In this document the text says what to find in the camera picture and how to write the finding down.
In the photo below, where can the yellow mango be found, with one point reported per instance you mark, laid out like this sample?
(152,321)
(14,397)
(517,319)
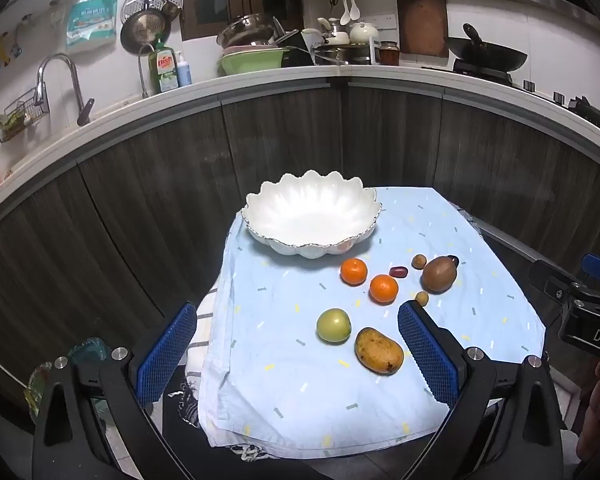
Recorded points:
(379,351)

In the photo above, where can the steel mixing bowl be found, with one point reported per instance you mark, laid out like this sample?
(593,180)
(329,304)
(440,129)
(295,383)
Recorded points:
(245,27)

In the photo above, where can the green apple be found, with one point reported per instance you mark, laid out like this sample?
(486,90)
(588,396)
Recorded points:
(333,326)

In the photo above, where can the hanging blue white packet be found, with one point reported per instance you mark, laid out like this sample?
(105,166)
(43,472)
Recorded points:
(90,20)

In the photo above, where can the small red jujube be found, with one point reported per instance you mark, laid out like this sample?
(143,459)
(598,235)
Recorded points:
(398,272)

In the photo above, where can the dark purple grape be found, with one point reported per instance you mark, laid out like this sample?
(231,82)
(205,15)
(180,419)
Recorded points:
(454,260)

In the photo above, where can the steel tray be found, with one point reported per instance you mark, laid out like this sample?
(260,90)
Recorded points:
(345,54)

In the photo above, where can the green plastic basin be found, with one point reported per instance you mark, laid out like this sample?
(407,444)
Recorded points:
(250,62)

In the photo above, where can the blue pump bottle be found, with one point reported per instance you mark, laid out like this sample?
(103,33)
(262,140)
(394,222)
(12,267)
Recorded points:
(183,72)

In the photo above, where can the black gas stove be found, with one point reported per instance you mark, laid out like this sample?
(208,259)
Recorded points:
(485,76)

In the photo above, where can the white spoon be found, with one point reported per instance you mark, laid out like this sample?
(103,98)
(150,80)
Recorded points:
(354,10)
(345,15)

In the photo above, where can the green dish soap bottle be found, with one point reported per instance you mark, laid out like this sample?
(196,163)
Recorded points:
(165,70)

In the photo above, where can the white wall socket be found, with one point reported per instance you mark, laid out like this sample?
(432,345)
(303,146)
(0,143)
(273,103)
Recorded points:
(387,22)

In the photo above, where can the dark wood cabinet front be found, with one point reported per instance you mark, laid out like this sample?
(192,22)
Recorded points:
(280,135)

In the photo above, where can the hanging frying pan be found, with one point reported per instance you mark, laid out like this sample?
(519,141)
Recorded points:
(145,30)

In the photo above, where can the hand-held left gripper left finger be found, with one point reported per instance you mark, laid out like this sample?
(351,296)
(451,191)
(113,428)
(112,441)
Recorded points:
(167,350)

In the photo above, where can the white teapot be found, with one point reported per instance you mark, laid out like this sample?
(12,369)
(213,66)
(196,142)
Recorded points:
(364,32)

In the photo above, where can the pink plate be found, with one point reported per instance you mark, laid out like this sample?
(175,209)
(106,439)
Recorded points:
(250,48)

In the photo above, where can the white kitchen countertop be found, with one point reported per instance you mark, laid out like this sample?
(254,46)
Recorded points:
(130,110)

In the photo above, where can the black wok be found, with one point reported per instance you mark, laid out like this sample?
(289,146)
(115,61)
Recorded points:
(490,55)

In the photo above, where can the wooden cutting board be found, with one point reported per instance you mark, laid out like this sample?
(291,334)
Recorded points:
(422,20)

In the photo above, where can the orange tangerine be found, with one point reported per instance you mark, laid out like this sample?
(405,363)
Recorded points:
(384,289)
(353,271)

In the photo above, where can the white mug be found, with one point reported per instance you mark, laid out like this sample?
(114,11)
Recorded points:
(310,39)

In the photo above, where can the light blue tablecloth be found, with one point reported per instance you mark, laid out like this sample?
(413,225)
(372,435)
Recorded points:
(290,385)

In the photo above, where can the brown kiwi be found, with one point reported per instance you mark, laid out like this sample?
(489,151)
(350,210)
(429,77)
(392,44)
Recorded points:
(437,275)

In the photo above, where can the small tan longan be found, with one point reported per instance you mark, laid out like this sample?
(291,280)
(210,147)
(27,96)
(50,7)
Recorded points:
(419,261)
(421,299)

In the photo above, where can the white checkered cloth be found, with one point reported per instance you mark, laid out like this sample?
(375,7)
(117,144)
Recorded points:
(197,360)

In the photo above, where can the white scalloped bowl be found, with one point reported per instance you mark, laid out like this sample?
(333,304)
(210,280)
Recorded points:
(310,215)

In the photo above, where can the glass jar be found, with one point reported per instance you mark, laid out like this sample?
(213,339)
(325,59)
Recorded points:
(389,55)

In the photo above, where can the green glass dish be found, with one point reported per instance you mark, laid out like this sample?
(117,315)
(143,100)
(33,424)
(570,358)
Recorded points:
(87,352)

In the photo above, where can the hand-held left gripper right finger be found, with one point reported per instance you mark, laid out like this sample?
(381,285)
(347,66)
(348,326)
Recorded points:
(427,355)

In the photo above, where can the black container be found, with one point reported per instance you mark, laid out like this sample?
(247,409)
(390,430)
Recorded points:
(292,50)

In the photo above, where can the steel kitchen faucet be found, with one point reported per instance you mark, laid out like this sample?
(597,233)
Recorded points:
(82,110)

